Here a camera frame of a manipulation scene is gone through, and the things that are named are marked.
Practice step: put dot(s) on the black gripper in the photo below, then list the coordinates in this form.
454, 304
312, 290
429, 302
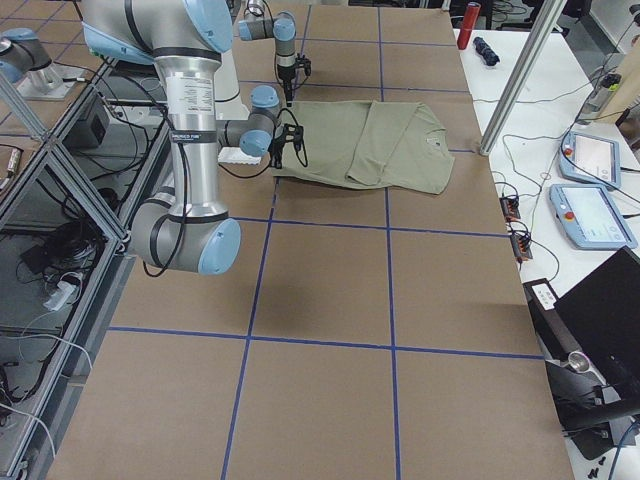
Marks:
286, 79

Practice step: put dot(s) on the olive green long-sleeve shirt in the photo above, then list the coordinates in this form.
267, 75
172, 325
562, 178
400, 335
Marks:
364, 145

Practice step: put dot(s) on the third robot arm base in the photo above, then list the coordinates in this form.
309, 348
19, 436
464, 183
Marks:
28, 66

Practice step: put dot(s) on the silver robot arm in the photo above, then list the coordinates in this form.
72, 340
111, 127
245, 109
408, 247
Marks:
185, 225
258, 23

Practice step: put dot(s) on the red cylinder bottle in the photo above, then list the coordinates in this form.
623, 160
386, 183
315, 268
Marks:
468, 23

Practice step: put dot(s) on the dark folded cloth bundle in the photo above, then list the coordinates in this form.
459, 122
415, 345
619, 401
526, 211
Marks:
485, 52

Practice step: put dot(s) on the orange circuit board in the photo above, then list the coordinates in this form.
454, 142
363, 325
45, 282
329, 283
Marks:
510, 208

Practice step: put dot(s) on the white power strip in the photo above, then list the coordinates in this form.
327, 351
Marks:
63, 292

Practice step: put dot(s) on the upper teach pendant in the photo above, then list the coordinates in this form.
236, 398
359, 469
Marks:
590, 159

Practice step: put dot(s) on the teach pendant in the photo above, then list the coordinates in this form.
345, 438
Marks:
589, 217
590, 159

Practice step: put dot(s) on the lower teach pendant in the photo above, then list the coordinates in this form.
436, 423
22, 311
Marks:
589, 217

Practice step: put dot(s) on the black box with label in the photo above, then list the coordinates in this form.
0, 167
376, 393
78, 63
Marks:
554, 334

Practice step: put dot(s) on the black laptop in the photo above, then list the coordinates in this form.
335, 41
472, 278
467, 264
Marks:
602, 314

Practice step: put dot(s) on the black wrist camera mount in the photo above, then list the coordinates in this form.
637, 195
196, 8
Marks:
303, 63
289, 134

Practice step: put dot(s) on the grey aluminium frame post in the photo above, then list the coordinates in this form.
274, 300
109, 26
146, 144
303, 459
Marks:
536, 40

